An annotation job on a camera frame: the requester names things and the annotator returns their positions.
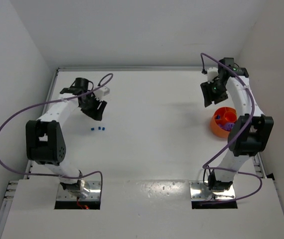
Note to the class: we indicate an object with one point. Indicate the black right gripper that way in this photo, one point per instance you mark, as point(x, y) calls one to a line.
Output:
point(213, 91)

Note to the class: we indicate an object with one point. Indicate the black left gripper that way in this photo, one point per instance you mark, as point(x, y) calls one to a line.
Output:
point(90, 104)

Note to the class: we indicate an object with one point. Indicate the purple round lego piece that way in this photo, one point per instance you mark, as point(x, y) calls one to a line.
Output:
point(227, 126)

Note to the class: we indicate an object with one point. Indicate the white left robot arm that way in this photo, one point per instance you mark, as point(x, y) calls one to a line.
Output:
point(45, 143)

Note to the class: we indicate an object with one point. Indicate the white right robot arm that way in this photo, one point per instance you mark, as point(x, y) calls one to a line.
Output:
point(252, 128)

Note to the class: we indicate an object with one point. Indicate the orange divided round container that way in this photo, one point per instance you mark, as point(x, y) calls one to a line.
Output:
point(228, 115)

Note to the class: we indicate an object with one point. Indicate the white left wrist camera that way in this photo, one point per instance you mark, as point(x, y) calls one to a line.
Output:
point(101, 93)

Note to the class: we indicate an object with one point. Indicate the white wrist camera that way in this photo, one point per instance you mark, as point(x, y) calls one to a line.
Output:
point(101, 93)
point(211, 73)

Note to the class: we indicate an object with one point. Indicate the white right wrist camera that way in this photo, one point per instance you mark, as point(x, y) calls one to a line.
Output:
point(211, 73)

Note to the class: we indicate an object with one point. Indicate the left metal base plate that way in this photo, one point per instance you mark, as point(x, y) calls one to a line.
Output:
point(92, 190)

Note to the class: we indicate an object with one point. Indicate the metal base plate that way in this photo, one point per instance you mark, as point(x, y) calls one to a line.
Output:
point(92, 190)
point(200, 192)

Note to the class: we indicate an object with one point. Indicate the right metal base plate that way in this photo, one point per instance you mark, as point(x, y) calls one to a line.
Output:
point(200, 192)

